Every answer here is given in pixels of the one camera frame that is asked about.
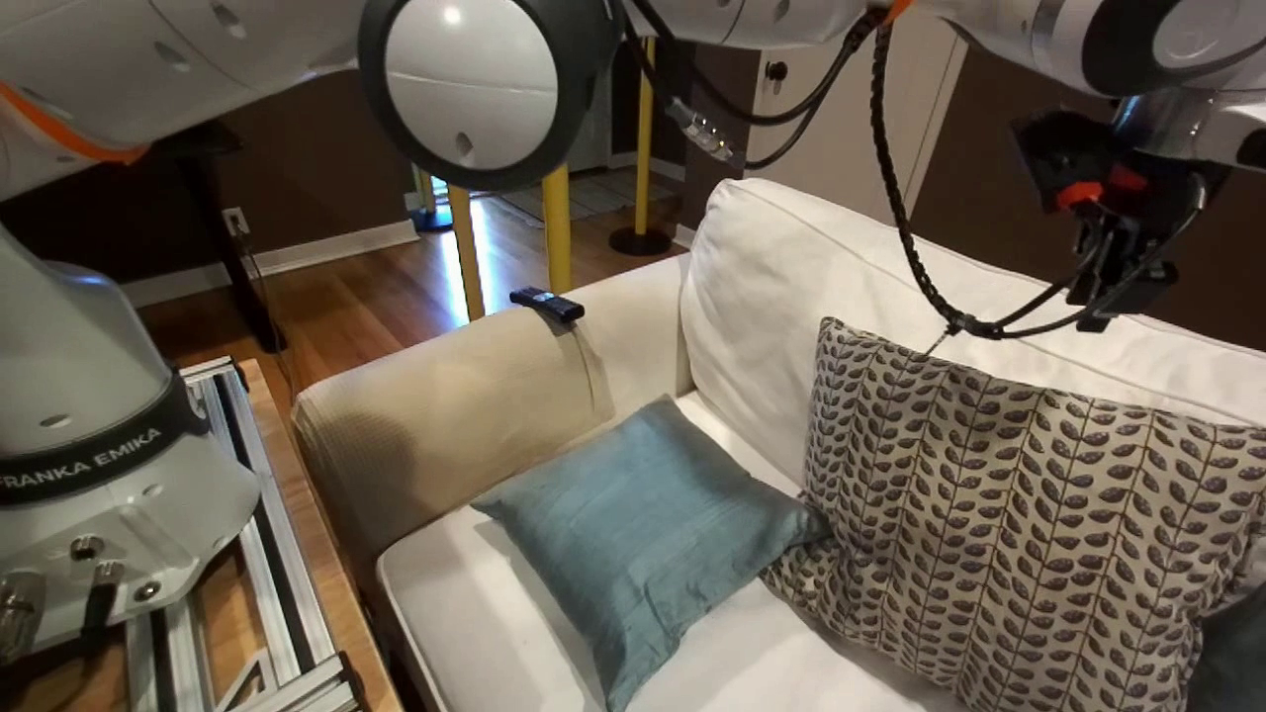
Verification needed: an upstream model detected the blue pillow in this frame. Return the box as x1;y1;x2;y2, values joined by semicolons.
1187;589;1266;712
475;399;819;712

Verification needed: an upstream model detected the yellow post far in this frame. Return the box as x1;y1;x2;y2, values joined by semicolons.
609;38;671;256

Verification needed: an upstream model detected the dark side table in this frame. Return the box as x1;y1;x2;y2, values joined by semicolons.
5;121;286;352

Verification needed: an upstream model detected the wooden easel stand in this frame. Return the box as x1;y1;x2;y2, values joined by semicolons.
406;171;488;320

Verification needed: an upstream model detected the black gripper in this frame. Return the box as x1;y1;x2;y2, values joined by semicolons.
1017;111;1207;333

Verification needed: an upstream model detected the cream fabric sofa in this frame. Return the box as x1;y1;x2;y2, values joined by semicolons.
294;179;1266;712

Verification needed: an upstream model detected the yellow post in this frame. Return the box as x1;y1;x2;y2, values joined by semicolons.
609;38;671;256
538;162;574;292

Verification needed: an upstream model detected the black remote control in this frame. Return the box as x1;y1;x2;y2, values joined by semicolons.
510;285;587;329

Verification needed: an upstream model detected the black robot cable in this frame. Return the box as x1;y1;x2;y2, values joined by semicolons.
609;0;1189;344

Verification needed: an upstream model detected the brown leaf pattern pillow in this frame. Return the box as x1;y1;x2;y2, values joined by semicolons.
766;316;1266;712

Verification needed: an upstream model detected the yellow post near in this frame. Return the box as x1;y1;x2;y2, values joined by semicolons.
538;162;574;292

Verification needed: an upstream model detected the white door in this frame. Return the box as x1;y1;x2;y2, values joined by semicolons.
753;13;969;220

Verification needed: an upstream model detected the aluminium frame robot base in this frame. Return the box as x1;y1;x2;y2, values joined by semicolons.
0;352;364;712

